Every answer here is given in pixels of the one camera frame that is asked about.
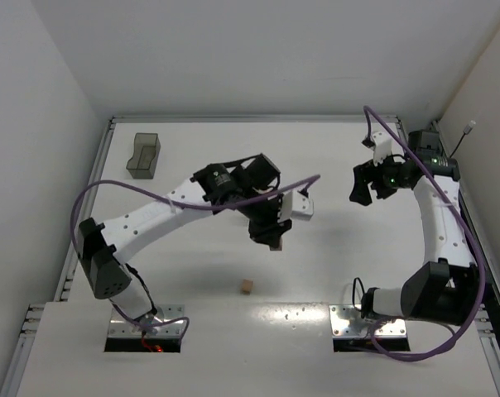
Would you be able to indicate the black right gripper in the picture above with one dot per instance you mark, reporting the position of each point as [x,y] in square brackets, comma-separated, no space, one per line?
[368,177]

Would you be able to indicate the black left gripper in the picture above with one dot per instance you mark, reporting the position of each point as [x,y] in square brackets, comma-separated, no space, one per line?
[266,226]

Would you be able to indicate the translucent grey plastic bin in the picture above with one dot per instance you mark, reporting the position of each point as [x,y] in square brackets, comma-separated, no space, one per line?
[146,150]

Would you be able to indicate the small wooden cube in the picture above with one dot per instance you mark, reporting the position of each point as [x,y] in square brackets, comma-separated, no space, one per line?
[279,247]
[246,287]

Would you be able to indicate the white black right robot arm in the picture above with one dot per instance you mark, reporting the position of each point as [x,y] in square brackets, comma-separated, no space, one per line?
[444,288]

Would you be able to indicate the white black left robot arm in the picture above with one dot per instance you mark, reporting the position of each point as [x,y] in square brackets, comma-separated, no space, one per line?
[106,248]

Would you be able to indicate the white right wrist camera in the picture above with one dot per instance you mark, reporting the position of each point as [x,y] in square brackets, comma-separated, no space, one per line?
[380,143]

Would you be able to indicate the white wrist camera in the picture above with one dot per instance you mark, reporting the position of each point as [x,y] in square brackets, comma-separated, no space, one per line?
[380,143]
[295,205]

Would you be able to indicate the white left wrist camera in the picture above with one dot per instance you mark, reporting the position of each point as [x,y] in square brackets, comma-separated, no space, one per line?
[295,205]

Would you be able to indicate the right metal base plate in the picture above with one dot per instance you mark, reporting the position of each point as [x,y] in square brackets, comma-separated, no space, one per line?
[346,323]

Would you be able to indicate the metal base plate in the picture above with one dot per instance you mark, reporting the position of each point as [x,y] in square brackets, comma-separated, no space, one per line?
[346,323]
[168,322]

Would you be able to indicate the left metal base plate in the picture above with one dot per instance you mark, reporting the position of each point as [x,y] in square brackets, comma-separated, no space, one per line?
[168,322]

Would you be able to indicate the aluminium table frame rail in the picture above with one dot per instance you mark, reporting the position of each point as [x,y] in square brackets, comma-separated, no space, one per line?
[235,118]

